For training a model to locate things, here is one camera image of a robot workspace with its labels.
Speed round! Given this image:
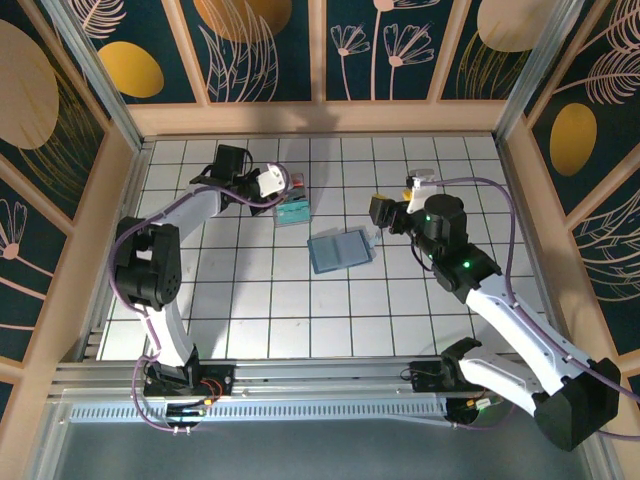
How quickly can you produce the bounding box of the blue card holder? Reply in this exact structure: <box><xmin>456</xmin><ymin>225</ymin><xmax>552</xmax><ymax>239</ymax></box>
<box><xmin>306</xmin><ymin>229</ymin><xmax>384</xmax><ymax>275</ymax></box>

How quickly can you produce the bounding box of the black connector block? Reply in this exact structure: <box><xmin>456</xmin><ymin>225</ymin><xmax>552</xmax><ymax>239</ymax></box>
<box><xmin>166</xmin><ymin>403</ymin><xmax>211</xmax><ymax>422</ymax></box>

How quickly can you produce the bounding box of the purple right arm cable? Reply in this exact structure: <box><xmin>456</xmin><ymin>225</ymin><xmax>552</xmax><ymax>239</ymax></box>
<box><xmin>432</xmin><ymin>177</ymin><xmax>640</xmax><ymax>441</ymax></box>

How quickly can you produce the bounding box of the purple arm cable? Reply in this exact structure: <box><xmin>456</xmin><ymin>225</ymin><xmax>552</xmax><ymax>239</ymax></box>
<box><xmin>432</xmin><ymin>177</ymin><xmax>640</xmax><ymax>441</ymax></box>
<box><xmin>107</xmin><ymin>162</ymin><xmax>292</xmax><ymax>435</ymax></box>

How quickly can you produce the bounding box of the aluminium side rail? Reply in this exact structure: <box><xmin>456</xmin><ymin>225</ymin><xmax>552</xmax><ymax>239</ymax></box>
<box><xmin>494</xmin><ymin>134</ymin><xmax>574</xmax><ymax>356</ymax></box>
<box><xmin>79</xmin><ymin>139</ymin><xmax>155</xmax><ymax>361</ymax></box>

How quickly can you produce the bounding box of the aluminium corner post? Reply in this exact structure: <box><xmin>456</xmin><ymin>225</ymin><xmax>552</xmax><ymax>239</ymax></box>
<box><xmin>492</xmin><ymin>0</ymin><xmax>586</xmax><ymax>146</ymax></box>
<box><xmin>39</xmin><ymin>0</ymin><xmax>151</xmax><ymax>154</ymax></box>

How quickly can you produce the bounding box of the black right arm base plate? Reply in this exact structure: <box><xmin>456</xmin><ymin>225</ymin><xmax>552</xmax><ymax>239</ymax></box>
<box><xmin>409</xmin><ymin>359</ymin><xmax>454</xmax><ymax>394</ymax></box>

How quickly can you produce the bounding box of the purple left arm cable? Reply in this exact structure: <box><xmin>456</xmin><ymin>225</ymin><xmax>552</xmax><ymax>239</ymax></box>
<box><xmin>107</xmin><ymin>162</ymin><xmax>292</xmax><ymax>435</ymax></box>

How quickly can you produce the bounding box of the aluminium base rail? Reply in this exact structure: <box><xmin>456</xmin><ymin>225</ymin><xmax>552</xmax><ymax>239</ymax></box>
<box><xmin>49</xmin><ymin>355</ymin><xmax>589</xmax><ymax>401</ymax></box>

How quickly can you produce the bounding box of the grey slotted cable duct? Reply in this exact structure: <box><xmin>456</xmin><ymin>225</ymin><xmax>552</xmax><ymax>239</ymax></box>
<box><xmin>69</xmin><ymin>398</ymin><xmax>451</xmax><ymax>425</ymax></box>

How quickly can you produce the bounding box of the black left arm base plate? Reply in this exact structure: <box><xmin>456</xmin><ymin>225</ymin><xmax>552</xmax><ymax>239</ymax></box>
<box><xmin>143</xmin><ymin>363</ymin><xmax>236</xmax><ymax>401</ymax></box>

